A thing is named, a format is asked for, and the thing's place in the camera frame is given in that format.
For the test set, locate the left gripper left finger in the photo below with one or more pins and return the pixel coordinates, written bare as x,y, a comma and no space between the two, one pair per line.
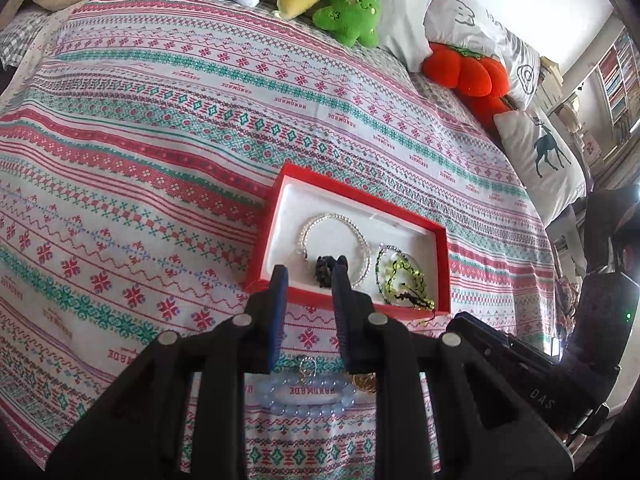
136,427

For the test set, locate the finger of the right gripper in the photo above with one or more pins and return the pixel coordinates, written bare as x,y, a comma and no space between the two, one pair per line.
481,335

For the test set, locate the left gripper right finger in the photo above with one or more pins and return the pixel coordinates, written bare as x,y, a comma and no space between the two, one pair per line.
442,411

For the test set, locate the red jewelry box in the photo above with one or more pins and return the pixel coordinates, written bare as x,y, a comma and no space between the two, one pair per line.
398,258

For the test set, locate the white deer pillow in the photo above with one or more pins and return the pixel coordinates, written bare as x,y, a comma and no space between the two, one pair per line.
546,166

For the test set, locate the orange pumpkin plush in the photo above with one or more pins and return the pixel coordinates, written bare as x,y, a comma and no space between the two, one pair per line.
480,82

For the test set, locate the bookshelf with books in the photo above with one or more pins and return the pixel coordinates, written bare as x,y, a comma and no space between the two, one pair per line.
619,74

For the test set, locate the patterned bed cover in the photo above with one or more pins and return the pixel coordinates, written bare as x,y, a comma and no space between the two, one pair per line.
139,142

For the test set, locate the grey printed pillow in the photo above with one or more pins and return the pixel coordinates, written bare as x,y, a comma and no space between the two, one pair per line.
467,24

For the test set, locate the green star plush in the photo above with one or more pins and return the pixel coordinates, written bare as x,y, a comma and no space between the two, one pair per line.
350,21

